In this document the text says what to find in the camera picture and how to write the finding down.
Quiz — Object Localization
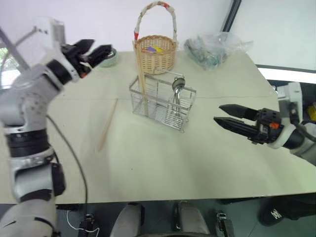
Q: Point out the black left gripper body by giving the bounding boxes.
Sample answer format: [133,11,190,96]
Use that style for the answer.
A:
[60,43,93,79]

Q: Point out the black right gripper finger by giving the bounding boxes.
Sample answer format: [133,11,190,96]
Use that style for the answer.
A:
[213,117,257,141]
[218,104,260,122]

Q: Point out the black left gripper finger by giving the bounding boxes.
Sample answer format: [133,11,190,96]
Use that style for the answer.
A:
[73,39,96,56]
[87,44,114,68]

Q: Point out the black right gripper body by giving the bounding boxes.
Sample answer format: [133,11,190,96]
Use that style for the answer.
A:
[251,107,282,146]

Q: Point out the metal spoon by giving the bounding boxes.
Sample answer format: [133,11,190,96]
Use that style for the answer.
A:
[171,76,187,119]

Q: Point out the wooden chopstick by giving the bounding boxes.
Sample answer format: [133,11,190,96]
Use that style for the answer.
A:
[97,98,119,153]
[132,40,149,117]

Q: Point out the yellow object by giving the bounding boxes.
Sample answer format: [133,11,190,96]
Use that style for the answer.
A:
[307,103,316,122]

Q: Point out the purple and yellow paper pieces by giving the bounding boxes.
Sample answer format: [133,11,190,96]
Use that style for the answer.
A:
[141,45,164,54]

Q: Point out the white ledge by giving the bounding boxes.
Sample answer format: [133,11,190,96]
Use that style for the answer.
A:
[255,64,316,85]

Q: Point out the clear plastic bag green contents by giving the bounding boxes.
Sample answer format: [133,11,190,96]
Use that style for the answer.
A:
[183,32,254,72]

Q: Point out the black bag with white print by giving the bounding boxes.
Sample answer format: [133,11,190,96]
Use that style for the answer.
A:
[257,194,316,227]

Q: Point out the black table clamp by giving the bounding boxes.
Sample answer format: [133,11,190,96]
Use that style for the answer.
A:
[214,210,235,237]
[79,213,100,237]

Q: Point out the grey rounded shape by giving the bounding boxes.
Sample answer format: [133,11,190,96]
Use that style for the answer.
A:
[115,202,145,237]
[172,200,211,237]

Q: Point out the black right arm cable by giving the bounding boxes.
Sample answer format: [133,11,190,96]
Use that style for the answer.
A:
[290,102,316,143]

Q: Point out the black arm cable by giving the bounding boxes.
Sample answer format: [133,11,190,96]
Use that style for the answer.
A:
[290,102,316,143]
[45,114,88,204]

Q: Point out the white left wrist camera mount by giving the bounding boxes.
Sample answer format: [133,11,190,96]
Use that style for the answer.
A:
[31,16,80,82]

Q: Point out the woven wicker basket with handle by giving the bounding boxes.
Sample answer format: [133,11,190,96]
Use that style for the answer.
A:
[132,0,179,75]

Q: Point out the metal wire basket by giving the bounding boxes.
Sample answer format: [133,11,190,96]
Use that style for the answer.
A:
[128,70,198,134]

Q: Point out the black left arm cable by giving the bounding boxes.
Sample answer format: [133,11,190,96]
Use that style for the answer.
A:
[45,114,88,204]

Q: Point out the dark window frame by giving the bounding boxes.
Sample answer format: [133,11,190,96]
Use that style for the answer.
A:
[223,0,242,33]

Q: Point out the thin white cable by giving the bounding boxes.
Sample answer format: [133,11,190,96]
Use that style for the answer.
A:
[66,209,100,235]

